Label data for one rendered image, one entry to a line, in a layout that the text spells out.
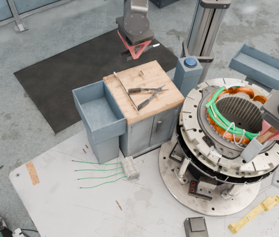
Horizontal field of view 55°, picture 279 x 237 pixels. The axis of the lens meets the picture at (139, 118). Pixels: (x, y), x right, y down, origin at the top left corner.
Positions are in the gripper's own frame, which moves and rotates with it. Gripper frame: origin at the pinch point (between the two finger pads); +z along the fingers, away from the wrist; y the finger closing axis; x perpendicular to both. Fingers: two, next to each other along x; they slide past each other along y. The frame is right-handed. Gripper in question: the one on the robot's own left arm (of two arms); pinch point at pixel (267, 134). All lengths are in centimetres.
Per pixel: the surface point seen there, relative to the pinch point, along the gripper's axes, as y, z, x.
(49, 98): -126, 133, 9
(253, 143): -0.5, 3.8, -1.3
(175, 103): -24.3, 17.4, 2.4
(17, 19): -218, 132, 39
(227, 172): 0.2, 14.9, -5.2
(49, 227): -28, 46, -47
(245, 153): 0.0, 8.8, -1.2
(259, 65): -15.2, 19.5, 41.8
